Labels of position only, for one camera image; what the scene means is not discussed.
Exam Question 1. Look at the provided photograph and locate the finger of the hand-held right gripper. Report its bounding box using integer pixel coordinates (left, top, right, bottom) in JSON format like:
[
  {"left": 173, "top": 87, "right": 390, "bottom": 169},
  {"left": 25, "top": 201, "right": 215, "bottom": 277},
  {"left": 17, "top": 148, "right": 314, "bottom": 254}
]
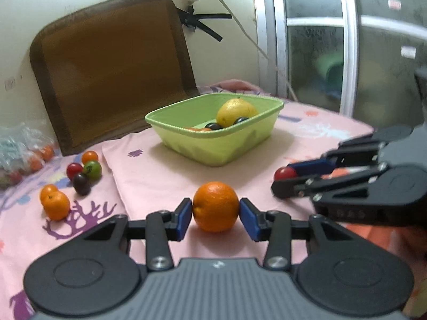
[
  {"left": 271, "top": 163, "right": 389, "bottom": 207},
  {"left": 290, "top": 133, "right": 389, "bottom": 175}
]

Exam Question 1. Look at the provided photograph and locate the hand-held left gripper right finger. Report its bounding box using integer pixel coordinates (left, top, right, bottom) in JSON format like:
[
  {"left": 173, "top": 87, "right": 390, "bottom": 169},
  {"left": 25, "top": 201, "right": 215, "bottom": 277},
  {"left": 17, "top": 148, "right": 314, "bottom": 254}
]
[{"left": 239, "top": 198, "right": 354, "bottom": 270}]

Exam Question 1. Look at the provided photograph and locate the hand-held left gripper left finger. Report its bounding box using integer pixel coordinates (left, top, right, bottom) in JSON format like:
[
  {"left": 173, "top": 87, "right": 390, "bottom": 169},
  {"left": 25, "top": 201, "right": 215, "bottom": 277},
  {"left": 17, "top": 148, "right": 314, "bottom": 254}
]
[{"left": 82, "top": 198, "right": 193, "bottom": 271}]

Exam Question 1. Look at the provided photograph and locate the red cherry tomato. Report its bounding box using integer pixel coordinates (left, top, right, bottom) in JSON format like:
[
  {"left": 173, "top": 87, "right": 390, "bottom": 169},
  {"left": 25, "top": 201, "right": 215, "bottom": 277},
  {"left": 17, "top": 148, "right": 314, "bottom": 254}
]
[
  {"left": 66, "top": 162, "right": 84, "bottom": 180},
  {"left": 274, "top": 167, "right": 298, "bottom": 181}
]

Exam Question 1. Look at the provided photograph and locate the large orange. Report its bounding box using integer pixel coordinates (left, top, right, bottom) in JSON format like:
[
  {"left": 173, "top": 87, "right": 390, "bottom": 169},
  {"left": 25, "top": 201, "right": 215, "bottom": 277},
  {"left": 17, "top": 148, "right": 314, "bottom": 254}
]
[{"left": 193, "top": 181, "right": 240, "bottom": 233}]

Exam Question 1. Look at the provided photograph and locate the green plastic basket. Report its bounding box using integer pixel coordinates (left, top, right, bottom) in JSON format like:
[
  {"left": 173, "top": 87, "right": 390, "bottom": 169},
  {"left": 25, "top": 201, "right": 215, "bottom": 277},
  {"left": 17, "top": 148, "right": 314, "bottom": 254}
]
[{"left": 144, "top": 93, "right": 285, "bottom": 168}]

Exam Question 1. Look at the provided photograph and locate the yellow lemon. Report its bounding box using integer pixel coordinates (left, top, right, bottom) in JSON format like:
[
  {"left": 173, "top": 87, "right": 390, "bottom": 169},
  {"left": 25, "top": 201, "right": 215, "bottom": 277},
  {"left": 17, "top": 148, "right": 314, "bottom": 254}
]
[{"left": 216, "top": 97, "right": 259, "bottom": 128}]

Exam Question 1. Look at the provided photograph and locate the green cherry tomato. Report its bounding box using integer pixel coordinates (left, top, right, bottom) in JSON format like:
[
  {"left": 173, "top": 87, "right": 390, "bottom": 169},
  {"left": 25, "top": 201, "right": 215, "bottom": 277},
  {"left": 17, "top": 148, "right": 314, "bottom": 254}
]
[{"left": 83, "top": 161, "right": 101, "bottom": 180}]

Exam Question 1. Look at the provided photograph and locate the small mandarin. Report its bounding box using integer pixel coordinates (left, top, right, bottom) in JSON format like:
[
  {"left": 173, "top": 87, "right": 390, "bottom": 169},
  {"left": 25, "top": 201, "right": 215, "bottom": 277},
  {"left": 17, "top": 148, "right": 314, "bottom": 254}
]
[
  {"left": 40, "top": 184, "right": 60, "bottom": 204},
  {"left": 43, "top": 191, "right": 71, "bottom": 221}
]

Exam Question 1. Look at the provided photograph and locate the white framed frosted glass door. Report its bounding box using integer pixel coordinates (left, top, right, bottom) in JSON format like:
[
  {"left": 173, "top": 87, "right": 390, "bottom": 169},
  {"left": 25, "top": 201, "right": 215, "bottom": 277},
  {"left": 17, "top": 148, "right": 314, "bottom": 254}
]
[{"left": 250, "top": 0, "right": 427, "bottom": 130}]

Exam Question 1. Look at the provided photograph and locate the brown woven mat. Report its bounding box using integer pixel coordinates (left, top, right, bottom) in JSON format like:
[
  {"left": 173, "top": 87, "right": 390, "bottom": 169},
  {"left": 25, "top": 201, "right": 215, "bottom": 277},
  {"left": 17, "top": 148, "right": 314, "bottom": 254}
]
[{"left": 29, "top": 0, "right": 201, "bottom": 157}]

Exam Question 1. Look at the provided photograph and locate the clear plastic bag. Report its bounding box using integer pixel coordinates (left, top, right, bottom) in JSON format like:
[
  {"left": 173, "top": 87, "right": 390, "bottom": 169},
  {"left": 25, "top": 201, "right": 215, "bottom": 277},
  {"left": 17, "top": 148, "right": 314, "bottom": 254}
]
[{"left": 0, "top": 120, "right": 57, "bottom": 190}]

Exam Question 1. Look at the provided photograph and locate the black tape cross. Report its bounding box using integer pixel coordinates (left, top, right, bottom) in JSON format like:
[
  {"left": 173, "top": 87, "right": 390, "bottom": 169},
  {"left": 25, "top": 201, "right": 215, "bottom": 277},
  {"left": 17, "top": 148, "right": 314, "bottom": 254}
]
[{"left": 177, "top": 6, "right": 233, "bottom": 43}]

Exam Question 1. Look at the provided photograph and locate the white cable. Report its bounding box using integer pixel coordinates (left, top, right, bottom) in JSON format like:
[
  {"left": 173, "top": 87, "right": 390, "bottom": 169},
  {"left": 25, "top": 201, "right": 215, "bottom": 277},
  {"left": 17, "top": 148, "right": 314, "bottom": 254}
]
[{"left": 167, "top": 0, "right": 299, "bottom": 102}]

